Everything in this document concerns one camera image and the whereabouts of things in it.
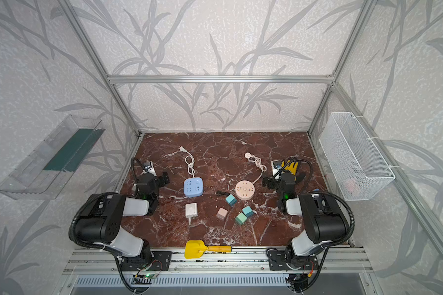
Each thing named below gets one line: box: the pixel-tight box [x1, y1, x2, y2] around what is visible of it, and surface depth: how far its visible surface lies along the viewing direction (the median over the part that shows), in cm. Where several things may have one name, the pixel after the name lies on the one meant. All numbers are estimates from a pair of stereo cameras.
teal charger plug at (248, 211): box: [242, 205, 255, 218], surface depth 87 cm
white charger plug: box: [185, 202, 199, 225], surface depth 86 cm
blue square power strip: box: [183, 177, 204, 198], surface depth 94 cm
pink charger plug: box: [215, 207, 228, 221], surface depth 87 cm
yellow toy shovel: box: [184, 240, 232, 260], surface depth 77 cm
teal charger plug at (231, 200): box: [225, 193, 238, 207], surface depth 91 cm
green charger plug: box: [235, 212, 248, 225], surface depth 85 cm
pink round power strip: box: [235, 180, 256, 201], surface depth 93 cm
